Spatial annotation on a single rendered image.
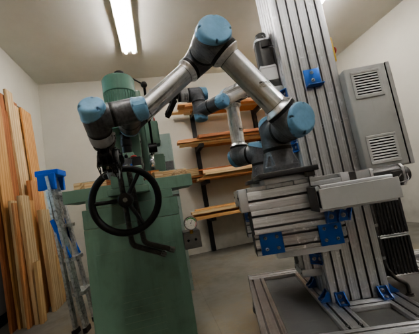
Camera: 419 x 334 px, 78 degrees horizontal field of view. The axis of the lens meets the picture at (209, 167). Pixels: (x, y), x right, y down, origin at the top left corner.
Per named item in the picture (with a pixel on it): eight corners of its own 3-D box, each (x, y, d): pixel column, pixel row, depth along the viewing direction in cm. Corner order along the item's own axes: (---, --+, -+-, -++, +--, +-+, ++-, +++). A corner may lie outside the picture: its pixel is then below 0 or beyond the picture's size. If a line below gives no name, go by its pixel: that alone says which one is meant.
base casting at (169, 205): (82, 230, 117) (80, 211, 118) (107, 222, 173) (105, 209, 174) (180, 213, 127) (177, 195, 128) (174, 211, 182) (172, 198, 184)
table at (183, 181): (53, 205, 108) (52, 191, 109) (77, 205, 138) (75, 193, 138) (195, 183, 121) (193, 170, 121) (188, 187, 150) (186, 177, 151)
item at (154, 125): (147, 144, 162) (143, 121, 164) (147, 148, 171) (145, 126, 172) (161, 143, 164) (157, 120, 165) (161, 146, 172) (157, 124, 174)
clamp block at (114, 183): (110, 189, 113) (108, 169, 114) (115, 191, 126) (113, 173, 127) (145, 183, 116) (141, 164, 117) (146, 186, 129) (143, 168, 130)
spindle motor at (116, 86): (104, 129, 133) (97, 73, 137) (110, 138, 150) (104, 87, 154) (139, 126, 137) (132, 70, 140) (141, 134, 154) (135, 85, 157)
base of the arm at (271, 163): (294, 169, 114) (290, 148, 115) (305, 166, 99) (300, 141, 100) (261, 175, 114) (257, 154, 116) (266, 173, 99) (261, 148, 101)
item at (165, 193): (86, 210, 119) (85, 201, 119) (96, 209, 139) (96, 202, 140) (173, 195, 127) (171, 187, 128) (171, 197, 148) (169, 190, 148)
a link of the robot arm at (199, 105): (206, 115, 135) (203, 95, 136) (191, 122, 142) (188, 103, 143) (216, 117, 141) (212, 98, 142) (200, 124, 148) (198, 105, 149)
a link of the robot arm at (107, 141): (87, 124, 82) (114, 122, 84) (91, 134, 86) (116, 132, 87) (86, 142, 78) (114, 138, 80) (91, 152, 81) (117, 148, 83)
